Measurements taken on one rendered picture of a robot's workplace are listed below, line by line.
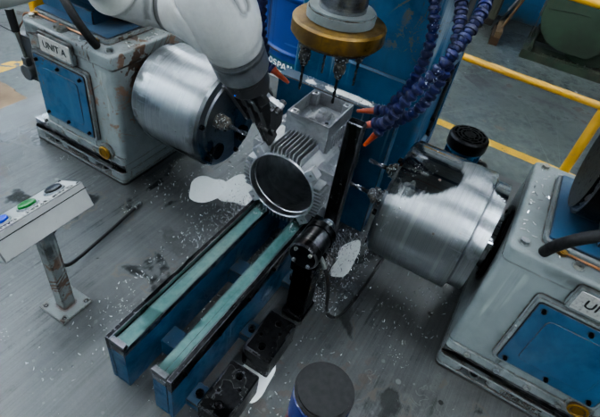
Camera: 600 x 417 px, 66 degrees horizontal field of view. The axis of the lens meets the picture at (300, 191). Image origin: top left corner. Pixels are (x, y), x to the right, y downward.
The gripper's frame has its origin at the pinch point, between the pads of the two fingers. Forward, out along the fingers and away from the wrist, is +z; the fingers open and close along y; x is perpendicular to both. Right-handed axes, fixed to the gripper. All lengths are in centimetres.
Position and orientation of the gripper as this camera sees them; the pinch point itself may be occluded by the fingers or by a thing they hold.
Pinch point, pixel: (267, 130)
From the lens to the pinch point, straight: 95.4
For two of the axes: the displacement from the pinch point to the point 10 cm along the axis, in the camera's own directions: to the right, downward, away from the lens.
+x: -5.0, 8.2, -2.7
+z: 1.3, 3.8, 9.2
